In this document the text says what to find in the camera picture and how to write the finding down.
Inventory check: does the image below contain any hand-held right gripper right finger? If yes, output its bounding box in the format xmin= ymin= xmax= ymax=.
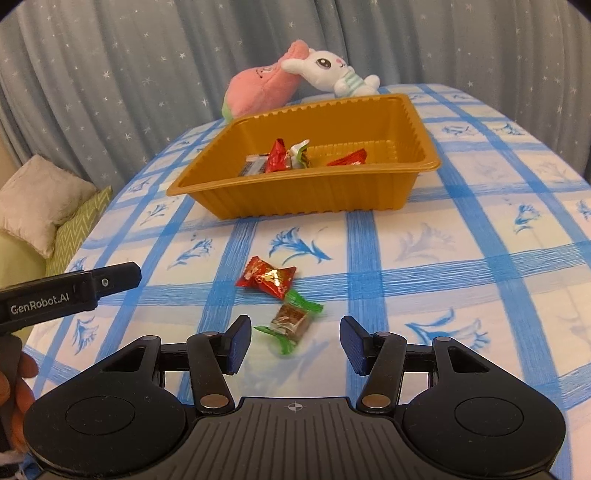
xmin=339 ymin=316 xmax=491 ymax=414

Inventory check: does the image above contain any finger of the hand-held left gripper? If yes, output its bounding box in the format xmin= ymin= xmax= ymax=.
xmin=89 ymin=261 xmax=142 ymax=300

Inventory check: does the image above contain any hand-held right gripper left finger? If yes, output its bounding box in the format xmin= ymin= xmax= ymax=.
xmin=99 ymin=315 xmax=253 ymax=414

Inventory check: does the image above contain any brown candy with green wrapper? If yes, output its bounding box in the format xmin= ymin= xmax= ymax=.
xmin=253 ymin=291 xmax=325 ymax=357

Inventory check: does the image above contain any red candy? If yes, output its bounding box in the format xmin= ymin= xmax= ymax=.
xmin=263 ymin=138 xmax=293 ymax=174
xmin=326 ymin=148 xmax=369 ymax=167
xmin=235 ymin=257 xmax=297 ymax=302

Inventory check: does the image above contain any orange plastic tray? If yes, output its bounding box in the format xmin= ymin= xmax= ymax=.
xmin=166 ymin=92 xmax=441 ymax=220

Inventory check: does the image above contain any silver and dark candy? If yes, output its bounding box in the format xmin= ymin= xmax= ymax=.
xmin=239 ymin=154 xmax=269 ymax=177

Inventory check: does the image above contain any green and white candy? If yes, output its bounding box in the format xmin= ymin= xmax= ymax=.
xmin=288 ymin=138 xmax=313 ymax=169

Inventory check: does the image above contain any person's left hand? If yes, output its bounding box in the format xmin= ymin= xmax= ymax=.
xmin=0 ymin=335 xmax=39 ymax=456

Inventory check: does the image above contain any light green sofa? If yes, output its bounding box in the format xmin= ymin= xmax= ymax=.
xmin=0 ymin=230 xmax=48 ymax=289

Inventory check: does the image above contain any green patterned cushion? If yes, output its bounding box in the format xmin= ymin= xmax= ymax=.
xmin=44 ymin=185 xmax=114 ymax=278

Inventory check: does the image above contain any beige cushion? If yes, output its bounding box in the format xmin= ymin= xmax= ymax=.
xmin=0 ymin=154 xmax=98 ymax=260

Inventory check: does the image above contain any blue checked floral tablecloth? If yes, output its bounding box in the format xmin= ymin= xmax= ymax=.
xmin=23 ymin=83 xmax=591 ymax=463

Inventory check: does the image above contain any grey star print curtain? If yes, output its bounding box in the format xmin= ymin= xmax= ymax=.
xmin=0 ymin=0 xmax=591 ymax=188

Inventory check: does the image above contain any pink plush toy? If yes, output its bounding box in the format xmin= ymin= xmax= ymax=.
xmin=222 ymin=39 xmax=311 ymax=124

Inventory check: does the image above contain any white plush rabbit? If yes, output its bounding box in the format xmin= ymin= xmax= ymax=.
xmin=280 ymin=46 xmax=382 ymax=99

